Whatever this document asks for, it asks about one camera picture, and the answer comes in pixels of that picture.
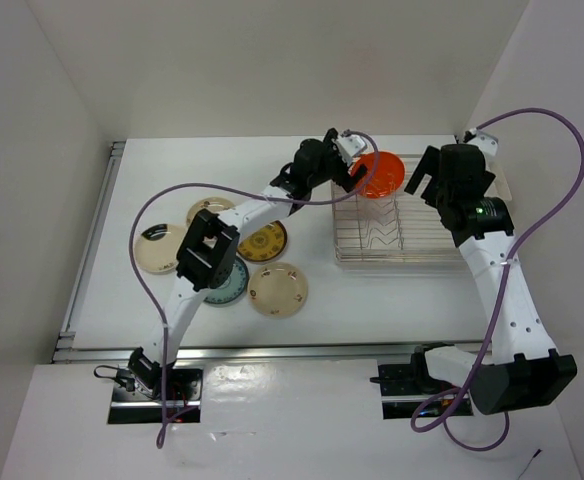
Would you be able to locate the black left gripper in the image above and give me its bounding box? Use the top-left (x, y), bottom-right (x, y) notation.
top-left (308, 129), bottom-right (367, 193)

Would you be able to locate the orange plastic plate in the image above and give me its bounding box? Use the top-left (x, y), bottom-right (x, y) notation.
top-left (350, 151), bottom-right (406, 199)

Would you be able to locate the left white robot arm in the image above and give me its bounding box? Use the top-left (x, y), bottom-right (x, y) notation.
top-left (128, 129), bottom-right (374, 400)

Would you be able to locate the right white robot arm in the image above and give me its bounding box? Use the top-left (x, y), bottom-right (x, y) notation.
top-left (405, 144), bottom-right (577, 415)

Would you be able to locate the yellow plate with dark rim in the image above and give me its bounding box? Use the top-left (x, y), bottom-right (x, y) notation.
top-left (237, 221), bottom-right (288, 263)

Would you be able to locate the beige plate with flower motifs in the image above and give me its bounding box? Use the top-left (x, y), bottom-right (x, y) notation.
top-left (247, 262), bottom-right (309, 318)

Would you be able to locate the blue floral plate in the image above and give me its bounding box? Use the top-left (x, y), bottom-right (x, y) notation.
top-left (204, 257), bottom-right (249, 306)

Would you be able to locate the beige plate with green brushstroke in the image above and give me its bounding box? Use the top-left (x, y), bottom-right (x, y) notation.
top-left (133, 223), bottom-right (186, 274)

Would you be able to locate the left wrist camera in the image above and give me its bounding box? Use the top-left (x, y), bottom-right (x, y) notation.
top-left (334, 132), bottom-right (367, 165)

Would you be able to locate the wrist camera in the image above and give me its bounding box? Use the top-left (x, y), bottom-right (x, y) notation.
top-left (334, 132), bottom-right (367, 165)
top-left (462, 128), bottom-right (499, 157)

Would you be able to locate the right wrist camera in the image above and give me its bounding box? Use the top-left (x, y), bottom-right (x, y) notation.
top-left (462, 128), bottom-right (499, 157)

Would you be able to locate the wire dish rack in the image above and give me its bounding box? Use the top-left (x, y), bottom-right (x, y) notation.
top-left (332, 154), bottom-right (467, 274)

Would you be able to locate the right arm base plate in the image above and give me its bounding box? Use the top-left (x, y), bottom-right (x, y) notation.
top-left (369, 343), bottom-right (452, 420)

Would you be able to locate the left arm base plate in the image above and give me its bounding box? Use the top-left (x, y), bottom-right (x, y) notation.
top-left (93, 365), bottom-right (203, 425)

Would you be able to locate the aluminium frame rail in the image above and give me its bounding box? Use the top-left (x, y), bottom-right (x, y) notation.
top-left (51, 141), bottom-right (417, 366)

